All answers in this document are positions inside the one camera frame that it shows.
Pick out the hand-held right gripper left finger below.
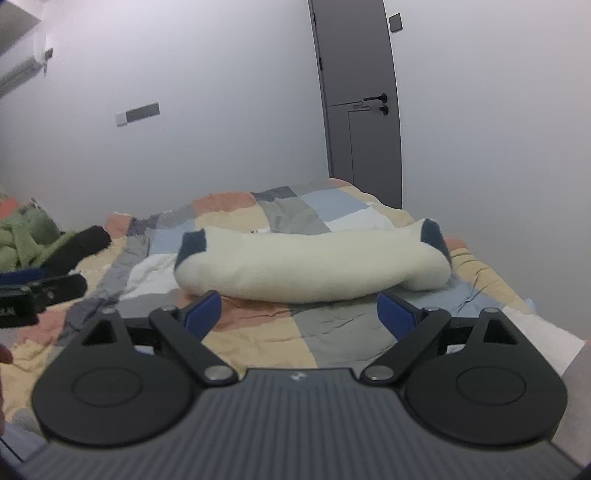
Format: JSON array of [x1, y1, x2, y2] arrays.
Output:
[[82, 290, 238, 386]]

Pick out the green fuzzy garment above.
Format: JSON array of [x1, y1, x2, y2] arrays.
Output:
[[0, 203, 81, 273]]

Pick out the grey door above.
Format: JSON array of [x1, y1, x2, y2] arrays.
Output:
[[308, 0, 404, 209]]

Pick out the long grey wall panel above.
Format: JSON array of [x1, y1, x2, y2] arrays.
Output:
[[115, 102, 160, 127]]

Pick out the patchwork blanket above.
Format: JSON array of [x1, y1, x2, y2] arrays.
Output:
[[0, 178, 536, 425]]

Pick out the white bed sheet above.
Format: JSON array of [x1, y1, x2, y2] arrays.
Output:
[[501, 305, 587, 377]]

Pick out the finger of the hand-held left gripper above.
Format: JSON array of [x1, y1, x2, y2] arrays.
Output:
[[32, 272, 88, 311], [0, 268, 49, 286]]

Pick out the pale green cloth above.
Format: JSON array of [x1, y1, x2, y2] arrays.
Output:
[[18, 203, 61, 243]]

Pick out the cream blue striped sweater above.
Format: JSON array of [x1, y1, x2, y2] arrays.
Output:
[[173, 218, 453, 304]]

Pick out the white air conditioner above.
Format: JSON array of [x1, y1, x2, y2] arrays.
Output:
[[0, 46, 54, 99]]

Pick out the black garment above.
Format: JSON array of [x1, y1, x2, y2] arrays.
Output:
[[39, 224, 112, 278]]

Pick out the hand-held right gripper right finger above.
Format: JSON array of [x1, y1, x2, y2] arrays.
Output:
[[360, 291, 520, 384]]

